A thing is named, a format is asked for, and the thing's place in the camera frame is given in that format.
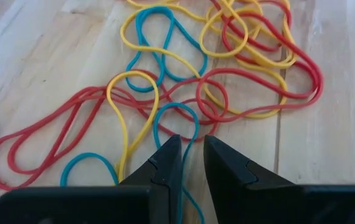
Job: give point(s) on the teal rubber band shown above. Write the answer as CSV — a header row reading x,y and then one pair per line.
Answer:
x,y
87,155
177,105
154,10

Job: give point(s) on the red rubber band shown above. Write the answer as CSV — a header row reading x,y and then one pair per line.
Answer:
x,y
320,81
225,37
87,92

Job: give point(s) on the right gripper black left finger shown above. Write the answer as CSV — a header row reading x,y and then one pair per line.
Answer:
x,y
134,202

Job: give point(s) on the yellow rubber band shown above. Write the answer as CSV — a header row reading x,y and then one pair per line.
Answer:
x,y
267,116
224,56
132,73

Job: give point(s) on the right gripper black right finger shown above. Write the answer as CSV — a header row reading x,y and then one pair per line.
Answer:
x,y
258,202

